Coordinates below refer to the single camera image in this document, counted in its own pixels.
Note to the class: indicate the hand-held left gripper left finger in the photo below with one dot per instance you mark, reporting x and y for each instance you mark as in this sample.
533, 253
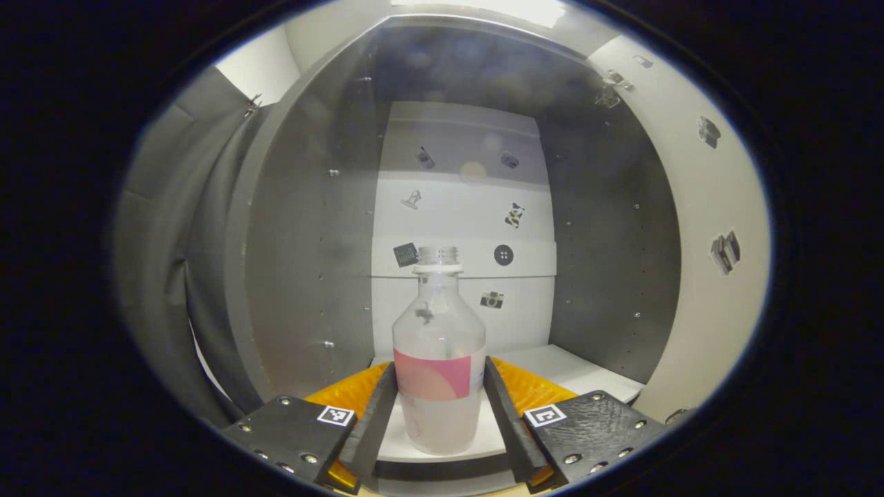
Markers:
376, 421

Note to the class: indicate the metal door hinge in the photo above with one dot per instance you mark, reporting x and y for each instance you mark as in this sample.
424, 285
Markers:
678, 415
613, 88

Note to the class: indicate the ceiling light panel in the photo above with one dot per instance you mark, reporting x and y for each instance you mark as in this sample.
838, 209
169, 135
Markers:
497, 8

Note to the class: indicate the grey cabinet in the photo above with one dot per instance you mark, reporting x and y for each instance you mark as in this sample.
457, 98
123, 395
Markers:
311, 241

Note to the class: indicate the black backdrop cloth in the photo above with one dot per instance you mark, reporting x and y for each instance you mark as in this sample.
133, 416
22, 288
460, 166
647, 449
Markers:
159, 241

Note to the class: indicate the clear plastic bottle pink label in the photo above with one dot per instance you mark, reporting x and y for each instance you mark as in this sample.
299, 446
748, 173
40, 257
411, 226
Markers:
438, 331

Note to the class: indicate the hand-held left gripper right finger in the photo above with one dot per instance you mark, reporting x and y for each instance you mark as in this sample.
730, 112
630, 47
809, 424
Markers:
507, 421

